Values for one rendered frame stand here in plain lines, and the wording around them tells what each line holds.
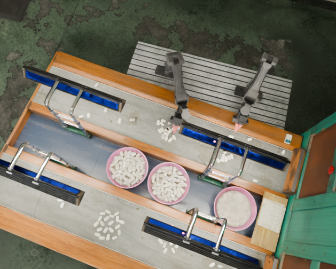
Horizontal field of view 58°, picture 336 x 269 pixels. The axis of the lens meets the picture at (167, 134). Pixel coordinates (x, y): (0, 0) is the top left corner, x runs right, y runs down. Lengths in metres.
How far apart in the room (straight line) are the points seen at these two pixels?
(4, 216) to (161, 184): 0.97
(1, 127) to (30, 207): 1.25
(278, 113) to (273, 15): 1.57
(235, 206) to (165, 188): 0.45
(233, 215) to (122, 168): 0.76
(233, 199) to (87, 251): 0.94
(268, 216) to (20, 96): 2.42
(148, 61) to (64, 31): 1.33
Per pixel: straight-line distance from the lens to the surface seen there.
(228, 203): 2.01
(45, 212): 2.07
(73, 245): 1.99
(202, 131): 1.67
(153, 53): 2.37
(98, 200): 1.99
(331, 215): 1.59
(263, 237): 2.01
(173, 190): 1.97
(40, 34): 3.50
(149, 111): 2.09
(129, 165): 1.99
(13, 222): 2.11
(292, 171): 2.05
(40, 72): 1.91
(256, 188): 2.03
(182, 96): 1.90
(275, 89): 2.40
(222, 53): 3.23
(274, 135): 2.15
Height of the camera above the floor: 2.68
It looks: 73 degrees down
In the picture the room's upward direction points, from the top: 5 degrees clockwise
